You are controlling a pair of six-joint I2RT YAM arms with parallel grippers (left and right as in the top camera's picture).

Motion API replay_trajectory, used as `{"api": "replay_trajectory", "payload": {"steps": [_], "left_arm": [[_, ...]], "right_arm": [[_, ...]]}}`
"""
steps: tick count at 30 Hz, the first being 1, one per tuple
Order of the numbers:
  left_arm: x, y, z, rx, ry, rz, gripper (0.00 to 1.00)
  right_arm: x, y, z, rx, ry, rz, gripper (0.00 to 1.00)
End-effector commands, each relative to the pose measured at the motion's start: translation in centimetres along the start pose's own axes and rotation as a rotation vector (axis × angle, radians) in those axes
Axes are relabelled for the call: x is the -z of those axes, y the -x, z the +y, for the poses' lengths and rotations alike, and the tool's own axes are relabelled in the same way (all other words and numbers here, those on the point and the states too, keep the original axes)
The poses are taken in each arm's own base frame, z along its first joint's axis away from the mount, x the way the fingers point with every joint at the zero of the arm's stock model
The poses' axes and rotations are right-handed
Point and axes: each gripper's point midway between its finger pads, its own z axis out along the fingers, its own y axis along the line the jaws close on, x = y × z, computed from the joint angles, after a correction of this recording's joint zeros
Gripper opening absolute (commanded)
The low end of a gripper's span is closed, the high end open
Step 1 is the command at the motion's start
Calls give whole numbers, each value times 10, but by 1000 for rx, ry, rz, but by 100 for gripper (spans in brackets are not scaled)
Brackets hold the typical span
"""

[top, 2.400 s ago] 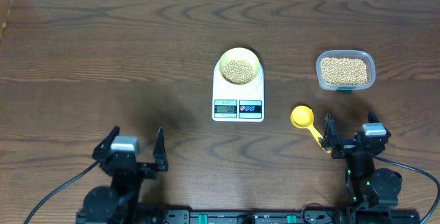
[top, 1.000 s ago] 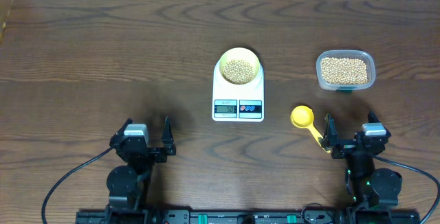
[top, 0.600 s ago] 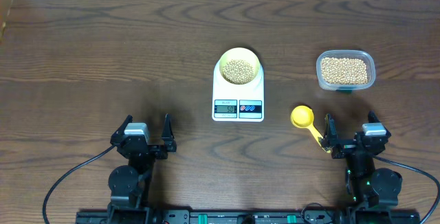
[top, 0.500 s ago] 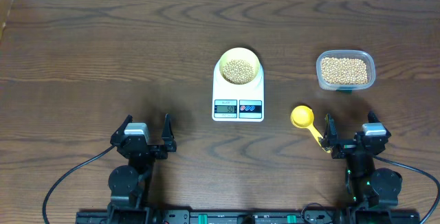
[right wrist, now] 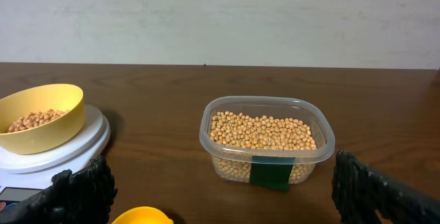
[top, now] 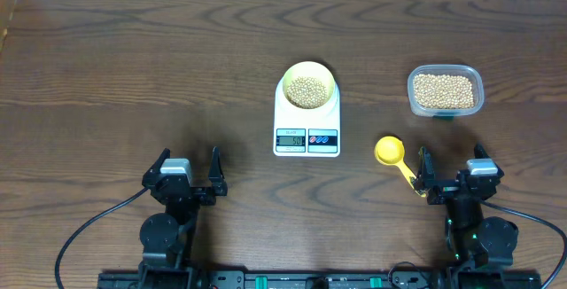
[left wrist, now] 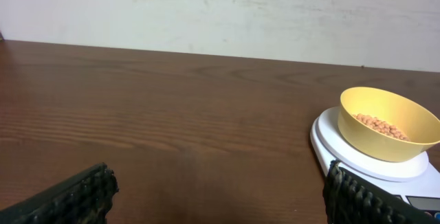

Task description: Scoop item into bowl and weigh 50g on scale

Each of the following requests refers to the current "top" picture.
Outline white digital kitchen scale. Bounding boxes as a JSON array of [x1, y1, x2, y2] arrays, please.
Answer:
[[273, 78, 341, 158]]

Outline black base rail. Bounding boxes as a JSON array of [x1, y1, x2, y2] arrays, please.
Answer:
[[97, 269, 541, 289]]

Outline yellow measuring scoop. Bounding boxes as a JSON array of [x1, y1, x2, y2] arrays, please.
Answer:
[[374, 136, 426, 198]]

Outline green tape strip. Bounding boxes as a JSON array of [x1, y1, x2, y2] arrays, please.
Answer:
[[433, 116, 454, 121]]

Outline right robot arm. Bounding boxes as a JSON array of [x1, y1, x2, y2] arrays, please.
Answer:
[[414, 144, 518, 288]]

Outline soybeans in container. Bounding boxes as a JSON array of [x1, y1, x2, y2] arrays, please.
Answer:
[[413, 74, 474, 109]]

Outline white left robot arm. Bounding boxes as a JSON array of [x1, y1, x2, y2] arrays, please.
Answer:
[[137, 147, 228, 289]]

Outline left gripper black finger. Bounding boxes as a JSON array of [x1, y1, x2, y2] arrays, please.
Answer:
[[208, 146, 228, 196], [148, 148, 170, 176]]

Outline soybeans in bowl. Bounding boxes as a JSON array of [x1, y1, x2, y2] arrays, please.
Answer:
[[285, 77, 328, 109]]

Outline clear plastic container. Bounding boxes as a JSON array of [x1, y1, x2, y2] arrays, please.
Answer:
[[408, 64, 485, 118]]

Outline yellow plastic bowl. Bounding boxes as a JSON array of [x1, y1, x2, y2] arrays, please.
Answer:
[[283, 61, 336, 106]]

